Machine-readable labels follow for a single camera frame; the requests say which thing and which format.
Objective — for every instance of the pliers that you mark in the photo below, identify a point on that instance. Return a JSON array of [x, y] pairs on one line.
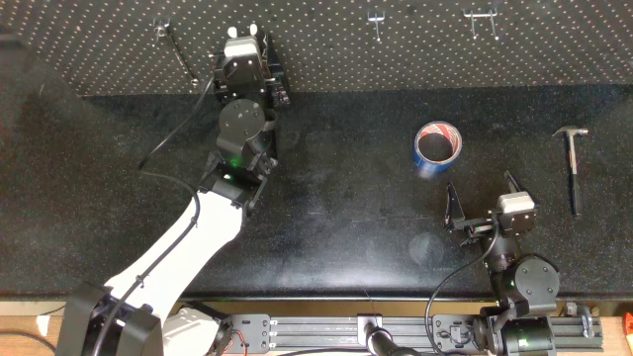
[[232, 32]]

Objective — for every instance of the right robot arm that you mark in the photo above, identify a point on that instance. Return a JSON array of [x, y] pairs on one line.
[[536, 284]]

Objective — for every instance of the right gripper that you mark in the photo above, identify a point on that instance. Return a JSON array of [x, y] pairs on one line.
[[475, 226]]

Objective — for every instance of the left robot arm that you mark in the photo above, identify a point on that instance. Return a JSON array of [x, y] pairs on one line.
[[188, 247]]

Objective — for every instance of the wrench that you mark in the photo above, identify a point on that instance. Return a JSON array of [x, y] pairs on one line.
[[178, 54]]

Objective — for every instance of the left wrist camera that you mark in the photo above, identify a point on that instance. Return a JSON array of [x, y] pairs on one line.
[[242, 48]]

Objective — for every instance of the mounting rail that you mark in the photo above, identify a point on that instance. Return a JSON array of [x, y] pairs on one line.
[[316, 333]]

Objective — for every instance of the orange object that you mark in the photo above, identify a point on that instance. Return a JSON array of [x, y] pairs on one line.
[[629, 329]]

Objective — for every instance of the black pegboard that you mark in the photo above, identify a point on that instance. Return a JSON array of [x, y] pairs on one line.
[[395, 49]]

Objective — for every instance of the white tape piece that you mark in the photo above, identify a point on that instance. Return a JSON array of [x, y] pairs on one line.
[[43, 325]]

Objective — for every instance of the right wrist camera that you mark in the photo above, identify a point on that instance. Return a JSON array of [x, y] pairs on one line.
[[515, 203]]

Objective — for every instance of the hammer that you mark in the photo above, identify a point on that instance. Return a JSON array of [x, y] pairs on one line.
[[572, 153]]

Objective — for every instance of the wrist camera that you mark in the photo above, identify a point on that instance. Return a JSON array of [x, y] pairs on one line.
[[242, 48], [515, 203]]

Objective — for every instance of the roll of blue tape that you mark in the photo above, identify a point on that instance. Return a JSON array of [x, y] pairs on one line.
[[425, 168]]

